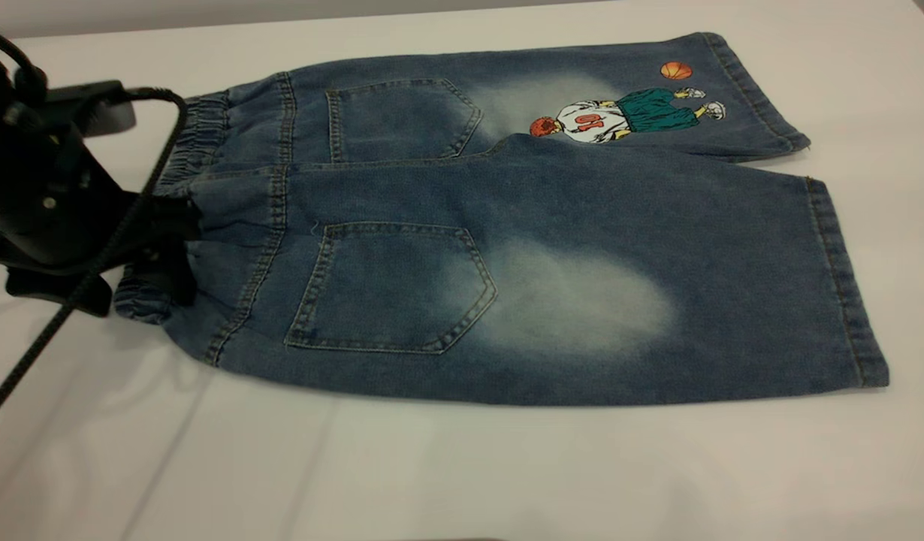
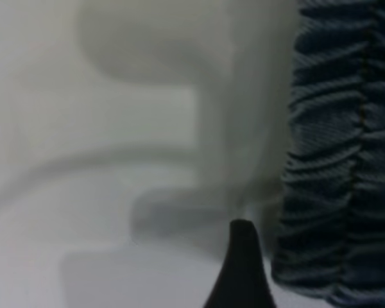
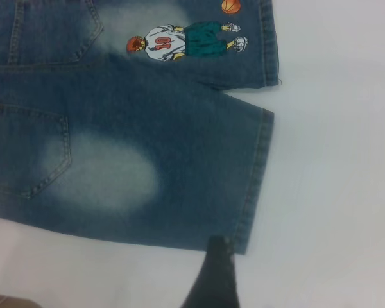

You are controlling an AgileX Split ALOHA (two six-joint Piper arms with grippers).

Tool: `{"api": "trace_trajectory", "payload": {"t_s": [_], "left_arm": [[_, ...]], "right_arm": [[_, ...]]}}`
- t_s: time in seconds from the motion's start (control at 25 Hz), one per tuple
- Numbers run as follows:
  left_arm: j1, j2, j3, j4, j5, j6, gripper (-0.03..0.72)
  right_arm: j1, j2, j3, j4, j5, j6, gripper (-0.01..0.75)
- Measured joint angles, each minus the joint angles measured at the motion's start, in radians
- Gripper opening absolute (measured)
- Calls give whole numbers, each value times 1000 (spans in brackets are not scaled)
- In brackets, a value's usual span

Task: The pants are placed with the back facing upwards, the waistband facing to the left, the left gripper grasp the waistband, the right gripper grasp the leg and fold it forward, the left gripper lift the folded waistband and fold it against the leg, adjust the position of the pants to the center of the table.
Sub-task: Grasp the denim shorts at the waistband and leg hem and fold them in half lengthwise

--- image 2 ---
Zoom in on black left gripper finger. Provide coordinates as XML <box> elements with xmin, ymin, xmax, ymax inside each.
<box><xmin>202</xmin><ymin>219</ymin><xmax>277</xmax><ymax>308</ymax></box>

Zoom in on blue denim shorts basketball print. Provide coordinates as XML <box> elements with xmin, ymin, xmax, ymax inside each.
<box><xmin>271</xmin><ymin>0</ymin><xmax>385</xmax><ymax>308</ymax></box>

